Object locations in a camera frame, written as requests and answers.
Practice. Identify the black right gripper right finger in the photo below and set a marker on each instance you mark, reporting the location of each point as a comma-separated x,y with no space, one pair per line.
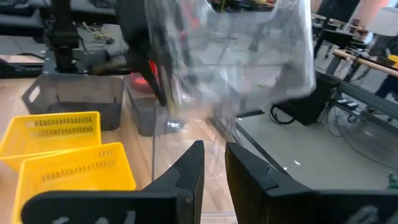
264,199

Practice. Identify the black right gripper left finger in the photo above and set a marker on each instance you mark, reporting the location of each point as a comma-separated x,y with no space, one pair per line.
174,199

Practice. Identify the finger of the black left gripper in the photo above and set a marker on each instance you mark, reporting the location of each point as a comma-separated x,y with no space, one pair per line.
189,59
154,81

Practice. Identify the yellow plastic basket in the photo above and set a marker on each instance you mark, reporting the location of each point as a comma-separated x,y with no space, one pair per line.
49,137
74,168

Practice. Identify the red desk lamp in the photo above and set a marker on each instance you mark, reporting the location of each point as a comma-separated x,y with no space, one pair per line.
141,81

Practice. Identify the black box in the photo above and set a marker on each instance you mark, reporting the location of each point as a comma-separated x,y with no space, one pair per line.
311,102

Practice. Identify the wooden rod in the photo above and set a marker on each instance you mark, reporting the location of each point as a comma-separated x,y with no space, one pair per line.
367,62

